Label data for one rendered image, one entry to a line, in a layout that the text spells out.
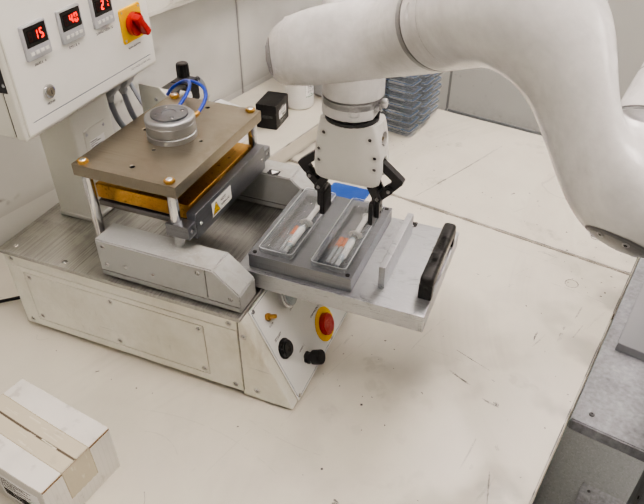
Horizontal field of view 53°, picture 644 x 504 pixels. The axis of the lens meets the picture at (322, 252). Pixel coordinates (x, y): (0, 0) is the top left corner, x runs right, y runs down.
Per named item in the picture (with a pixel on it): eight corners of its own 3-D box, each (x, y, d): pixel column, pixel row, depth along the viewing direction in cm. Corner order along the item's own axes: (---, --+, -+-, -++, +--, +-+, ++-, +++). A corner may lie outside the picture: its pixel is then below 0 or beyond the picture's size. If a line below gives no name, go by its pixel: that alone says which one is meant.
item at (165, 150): (51, 206, 103) (29, 132, 95) (160, 124, 126) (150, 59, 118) (183, 240, 96) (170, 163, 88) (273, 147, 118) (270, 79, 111)
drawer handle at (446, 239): (417, 298, 93) (419, 276, 90) (442, 240, 104) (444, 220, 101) (430, 301, 92) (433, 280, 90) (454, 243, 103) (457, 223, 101)
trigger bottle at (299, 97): (283, 109, 183) (279, 20, 168) (288, 97, 189) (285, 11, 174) (313, 111, 182) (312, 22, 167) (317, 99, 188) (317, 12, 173)
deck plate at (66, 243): (-2, 252, 109) (-4, 247, 109) (122, 158, 135) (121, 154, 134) (239, 323, 96) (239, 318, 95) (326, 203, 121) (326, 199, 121)
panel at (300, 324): (297, 401, 105) (247, 312, 97) (359, 289, 127) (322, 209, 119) (308, 401, 104) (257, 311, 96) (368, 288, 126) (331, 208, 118)
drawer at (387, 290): (237, 286, 101) (233, 246, 96) (295, 213, 117) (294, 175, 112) (421, 337, 92) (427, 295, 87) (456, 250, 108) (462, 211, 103)
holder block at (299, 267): (249, 266, 99) (247, 252, 97) (301, 200, 113) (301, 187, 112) (350, 292, 94) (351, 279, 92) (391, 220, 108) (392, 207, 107)
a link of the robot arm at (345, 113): (395, 85, 88) (393, 106, 90) (335, 76, 91) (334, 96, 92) (376, 110, 82) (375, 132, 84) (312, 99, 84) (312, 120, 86)
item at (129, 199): (99, 204, 103) (86, 151, 98) (175, 143, 120) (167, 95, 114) (193, 228, 98) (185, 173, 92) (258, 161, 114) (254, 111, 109)
